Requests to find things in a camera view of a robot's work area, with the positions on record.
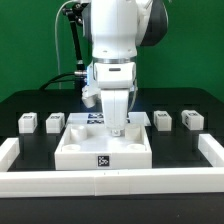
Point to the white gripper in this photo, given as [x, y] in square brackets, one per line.
[114, 82]

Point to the white square table top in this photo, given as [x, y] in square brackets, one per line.
[92, 147]

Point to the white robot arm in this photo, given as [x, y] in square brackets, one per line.
[116, 29]

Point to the white AprilTag base sheet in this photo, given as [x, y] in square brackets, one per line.
[98, 118]

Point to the white U-shaped obstacle fence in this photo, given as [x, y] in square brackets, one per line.
[99, 183]

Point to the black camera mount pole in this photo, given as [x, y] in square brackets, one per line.
[74, 15]

